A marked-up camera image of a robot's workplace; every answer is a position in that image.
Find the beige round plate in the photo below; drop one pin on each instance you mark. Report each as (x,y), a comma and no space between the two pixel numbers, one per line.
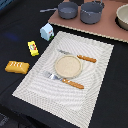
(68,66)

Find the golden bread loaf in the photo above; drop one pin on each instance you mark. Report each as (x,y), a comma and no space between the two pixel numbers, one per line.
(17,67)

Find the pink serving mat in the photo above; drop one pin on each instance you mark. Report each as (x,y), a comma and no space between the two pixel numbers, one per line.
(106,27)

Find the grey pot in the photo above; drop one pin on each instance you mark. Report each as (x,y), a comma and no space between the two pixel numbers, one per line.
(67,10)
(91,12)

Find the yellow butter box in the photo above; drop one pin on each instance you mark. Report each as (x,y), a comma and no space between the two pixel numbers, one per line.
(33,48)

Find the left grey pot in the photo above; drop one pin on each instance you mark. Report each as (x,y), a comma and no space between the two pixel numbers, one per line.
(67,10)

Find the right grey pot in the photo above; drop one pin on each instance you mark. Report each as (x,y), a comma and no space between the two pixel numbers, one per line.
(91,12)

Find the light blue milk carton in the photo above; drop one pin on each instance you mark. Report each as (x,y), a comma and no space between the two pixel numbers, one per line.
(47,32)

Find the cream bowl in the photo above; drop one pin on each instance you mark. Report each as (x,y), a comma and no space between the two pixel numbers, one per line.
(122,15)

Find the beige woven placemat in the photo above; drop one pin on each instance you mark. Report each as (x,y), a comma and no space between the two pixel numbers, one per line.
(72,99)

